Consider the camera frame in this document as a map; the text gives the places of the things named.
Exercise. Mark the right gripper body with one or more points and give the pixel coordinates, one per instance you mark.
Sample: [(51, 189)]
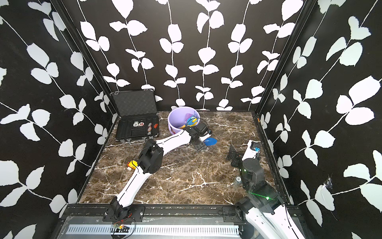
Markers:
[(238, 163)]

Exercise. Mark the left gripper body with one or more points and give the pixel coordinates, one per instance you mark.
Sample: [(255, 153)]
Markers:
[(200, 145)]

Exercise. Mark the blue metal trowel wooden handle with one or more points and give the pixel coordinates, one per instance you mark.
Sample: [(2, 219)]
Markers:
[(210, 141)]

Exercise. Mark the blue rake yellow handle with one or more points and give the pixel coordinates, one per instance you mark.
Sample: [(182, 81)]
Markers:
[(192, 121)]

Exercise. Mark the yellow plastic square shovel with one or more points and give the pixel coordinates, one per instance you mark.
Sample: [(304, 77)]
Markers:
[(184, 126)]

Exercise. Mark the purple scoop pink handle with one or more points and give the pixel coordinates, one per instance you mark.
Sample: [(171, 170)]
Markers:
[(188, 116)]

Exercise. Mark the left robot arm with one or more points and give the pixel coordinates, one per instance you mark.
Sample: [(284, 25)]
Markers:
[(150, 161)]

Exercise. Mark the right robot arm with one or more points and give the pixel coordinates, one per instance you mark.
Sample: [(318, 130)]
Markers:
[(262, 207)]

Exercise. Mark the purple plastic bucket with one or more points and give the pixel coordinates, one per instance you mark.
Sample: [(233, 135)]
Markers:
[(176, 118)]

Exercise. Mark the open black tool case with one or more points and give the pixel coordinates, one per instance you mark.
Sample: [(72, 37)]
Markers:
[(138, 115)]

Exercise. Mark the yellow red toy car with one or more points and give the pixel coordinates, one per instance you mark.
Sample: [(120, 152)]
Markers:
[(132, 165)]

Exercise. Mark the white perforated strip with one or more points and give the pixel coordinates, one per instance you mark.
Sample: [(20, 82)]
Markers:
[(161, 230)]

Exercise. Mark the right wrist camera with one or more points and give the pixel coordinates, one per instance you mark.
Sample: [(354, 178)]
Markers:
[(252, 151)]

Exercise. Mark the black front rail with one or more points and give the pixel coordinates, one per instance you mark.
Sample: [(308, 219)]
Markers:
[(229, 213)]

